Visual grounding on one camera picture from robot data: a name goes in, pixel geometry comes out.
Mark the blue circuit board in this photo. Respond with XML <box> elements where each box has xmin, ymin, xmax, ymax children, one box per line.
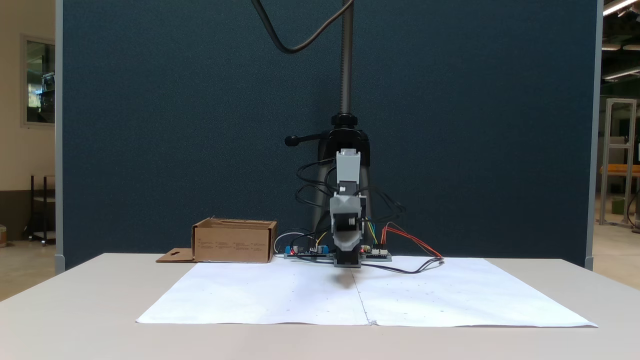
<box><xmin>284</xmin><ymin>243</ymin><xmax>332</xmax><ymax>260</ymax></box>

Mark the black and orange cable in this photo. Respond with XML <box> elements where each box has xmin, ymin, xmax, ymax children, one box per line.
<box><xmin>361</xmin><ymin>222</ymin><xmax>446</xmax><ymax>275</ymax></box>

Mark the black camera tripod stand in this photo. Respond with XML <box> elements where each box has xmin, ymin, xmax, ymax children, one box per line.
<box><xmin>284</xmin><ymin>0</ymin><xmax>375</xmax><ymax>236</ymax></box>

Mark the green circuit board with wires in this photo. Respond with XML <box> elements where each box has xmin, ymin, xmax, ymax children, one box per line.
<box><xmin>360</xmin><ymin>245</ymin><xmax>393</xmax><ymax>262</ymax></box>

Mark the black gripper wire loop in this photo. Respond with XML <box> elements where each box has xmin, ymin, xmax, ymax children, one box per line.
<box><xmin>367</xmin><ymin>189</ymin><xmax>407</xmax><ymax>227</ymax></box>

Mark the dark blue partition panel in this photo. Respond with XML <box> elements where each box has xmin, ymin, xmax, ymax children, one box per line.
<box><xmin>55</xmin><ymin>0</ymin><xmax>603</xmax><ymax>272</ymax></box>

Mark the white paper sheet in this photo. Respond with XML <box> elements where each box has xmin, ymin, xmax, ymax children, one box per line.
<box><xmin>352</xmin><ymin>256</ymin><xmax>599</xmax><ymax>329</ymax></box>
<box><xmin>136</xmin><ymin>260</ymin><xmax>373</xmax><ymax>326</ymax></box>

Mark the thin white cable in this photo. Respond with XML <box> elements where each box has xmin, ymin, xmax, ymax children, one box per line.
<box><xmin>273</xmin><ymin>230</ymin><xmax>313</xmax><ymax>257</ymax></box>

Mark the grey metal frame rack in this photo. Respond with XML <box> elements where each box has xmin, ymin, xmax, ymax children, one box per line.
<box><xmin>599</xmin><ymin>98</ymin><xmax>639</xmax><ymax>229</ymax></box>

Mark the black shelf stand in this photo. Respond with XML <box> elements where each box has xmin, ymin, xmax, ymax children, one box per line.
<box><xmin>28</xmin><ymin>174</ymin><xmax>57</xmax><ymax>246</ymax></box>

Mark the framed wall window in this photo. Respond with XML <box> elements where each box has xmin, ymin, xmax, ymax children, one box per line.
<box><xmin>20</xmin><ymin>34</ymin><xmax>57</xmax><ymax>129</ymax></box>

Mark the grey ribbed tapered gripper finger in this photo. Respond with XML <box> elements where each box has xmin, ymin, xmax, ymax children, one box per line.
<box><xmin>333</xmin><ymin>232</ymin><xmax>364</xmax><ymax>252</ymax></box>

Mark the black arm wire bundle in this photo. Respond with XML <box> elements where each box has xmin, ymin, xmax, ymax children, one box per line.
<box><xmin>295</xmin><ymin>158</ymin><xmax>342</xmax><ymax>209</ymax></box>

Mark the brown cardboard box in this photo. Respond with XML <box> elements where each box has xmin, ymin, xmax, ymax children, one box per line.
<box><xmin>156</xmin><ymin>217</ymin><xmax>278</xmax><ymax>264</ymax></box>

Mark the thick black cable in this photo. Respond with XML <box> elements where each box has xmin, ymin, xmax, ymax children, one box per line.
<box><xmin>251</xmin><ymin>0</ymin><xmax>356</xmax><ymax>55</ymax></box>

